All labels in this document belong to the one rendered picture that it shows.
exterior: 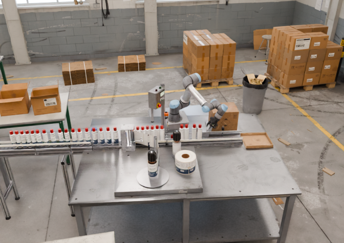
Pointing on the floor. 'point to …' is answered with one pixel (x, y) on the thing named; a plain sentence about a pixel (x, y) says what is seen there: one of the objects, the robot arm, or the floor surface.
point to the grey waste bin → (253, 100)
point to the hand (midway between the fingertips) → (207, 130)
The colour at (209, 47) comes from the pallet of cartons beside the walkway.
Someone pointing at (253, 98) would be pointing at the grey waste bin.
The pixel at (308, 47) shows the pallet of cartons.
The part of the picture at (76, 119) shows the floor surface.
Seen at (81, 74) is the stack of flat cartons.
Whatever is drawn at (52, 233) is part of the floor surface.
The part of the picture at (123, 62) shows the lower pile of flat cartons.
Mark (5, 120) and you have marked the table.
